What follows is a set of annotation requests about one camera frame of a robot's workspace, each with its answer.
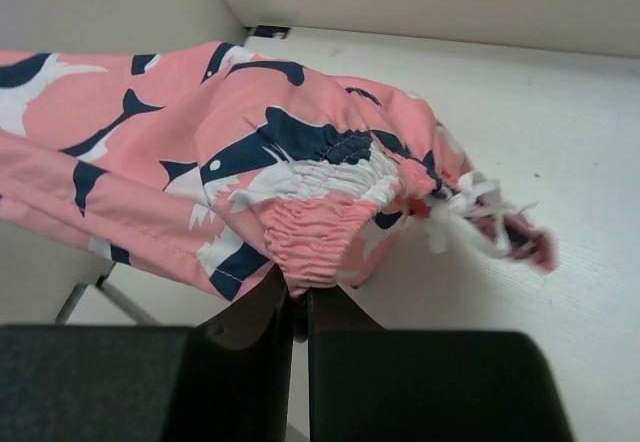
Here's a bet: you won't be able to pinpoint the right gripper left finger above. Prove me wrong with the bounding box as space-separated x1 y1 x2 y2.
1 269 292 441

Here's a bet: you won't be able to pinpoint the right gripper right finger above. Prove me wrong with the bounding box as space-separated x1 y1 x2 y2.
307 287 574 441

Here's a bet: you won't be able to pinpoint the pink shark print shorts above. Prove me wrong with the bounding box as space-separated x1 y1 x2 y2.
1 42 556 301

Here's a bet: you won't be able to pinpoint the aluminium frame rail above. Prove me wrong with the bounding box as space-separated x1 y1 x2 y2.
55 276 160 326

